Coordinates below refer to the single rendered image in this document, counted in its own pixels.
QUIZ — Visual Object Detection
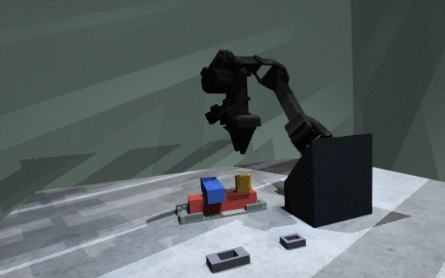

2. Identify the blue rectangular block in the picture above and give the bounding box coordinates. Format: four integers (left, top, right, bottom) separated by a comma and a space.
200, 177, 226, 204

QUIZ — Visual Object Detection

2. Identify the dark grey square frame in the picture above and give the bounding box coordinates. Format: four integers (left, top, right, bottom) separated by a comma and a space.
279, 233, 306, 250

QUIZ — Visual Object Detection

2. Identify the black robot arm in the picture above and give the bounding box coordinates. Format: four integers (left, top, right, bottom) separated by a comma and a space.
200, 50, 333, 155

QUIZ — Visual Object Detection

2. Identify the yellow block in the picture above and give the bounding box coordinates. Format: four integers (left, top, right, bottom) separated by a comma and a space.
235, 174, 252, 193

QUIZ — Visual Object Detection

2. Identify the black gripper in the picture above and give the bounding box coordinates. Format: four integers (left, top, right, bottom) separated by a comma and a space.
220, 93, 261, 154

